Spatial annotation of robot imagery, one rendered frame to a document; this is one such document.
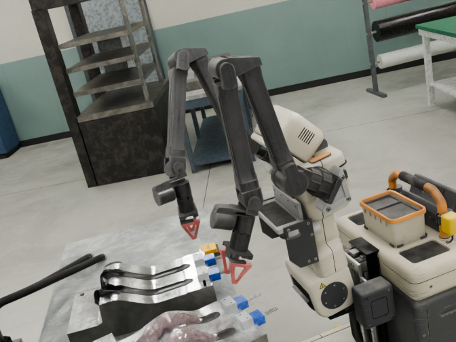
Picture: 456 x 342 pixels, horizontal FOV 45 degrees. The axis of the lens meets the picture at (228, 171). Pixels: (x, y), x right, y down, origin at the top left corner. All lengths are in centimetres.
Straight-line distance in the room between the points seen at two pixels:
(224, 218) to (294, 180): 22
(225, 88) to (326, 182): 42
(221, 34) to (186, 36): 51
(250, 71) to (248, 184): 31
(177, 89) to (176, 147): 20
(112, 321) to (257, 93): 89
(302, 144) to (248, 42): 652
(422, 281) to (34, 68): 755
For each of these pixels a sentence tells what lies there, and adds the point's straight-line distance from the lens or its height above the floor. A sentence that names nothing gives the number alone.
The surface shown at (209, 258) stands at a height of 90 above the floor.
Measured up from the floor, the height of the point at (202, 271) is 92.
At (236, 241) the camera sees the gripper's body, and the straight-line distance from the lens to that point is 160.
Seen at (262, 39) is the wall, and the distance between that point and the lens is 819.
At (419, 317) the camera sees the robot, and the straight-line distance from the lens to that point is 200.
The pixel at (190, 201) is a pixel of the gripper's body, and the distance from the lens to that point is 188.
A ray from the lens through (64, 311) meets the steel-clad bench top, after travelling 219.
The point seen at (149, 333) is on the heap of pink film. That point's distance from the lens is 170.
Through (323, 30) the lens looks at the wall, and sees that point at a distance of 826.
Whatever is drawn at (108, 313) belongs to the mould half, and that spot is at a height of 89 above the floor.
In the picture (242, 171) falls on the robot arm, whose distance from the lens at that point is 153.
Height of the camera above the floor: 183
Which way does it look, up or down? 19 degrees down
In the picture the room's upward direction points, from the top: 13 degrees counter-clockwise
